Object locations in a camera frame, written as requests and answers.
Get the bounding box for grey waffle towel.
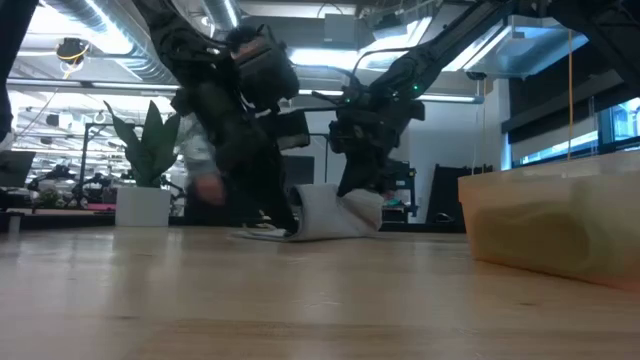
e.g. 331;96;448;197
232;183;386;244

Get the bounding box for green microfiber towel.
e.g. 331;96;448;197
469;202;594;274

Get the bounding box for black leaning boards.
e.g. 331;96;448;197
429;163;494;225

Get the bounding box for orange cutting board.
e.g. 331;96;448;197
457;148;640;294

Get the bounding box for person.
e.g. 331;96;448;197
174;112;226;207

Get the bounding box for white plant pot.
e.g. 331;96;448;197
114;186;173;229

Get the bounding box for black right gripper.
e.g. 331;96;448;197
328;87;426;198

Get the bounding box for green artificial plant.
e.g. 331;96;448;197
103;99;181;189

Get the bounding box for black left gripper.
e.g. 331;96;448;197
172;79;311;235

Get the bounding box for dark monitor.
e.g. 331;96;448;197
0;149;37;189

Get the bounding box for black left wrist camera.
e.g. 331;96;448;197
227;24;301;111

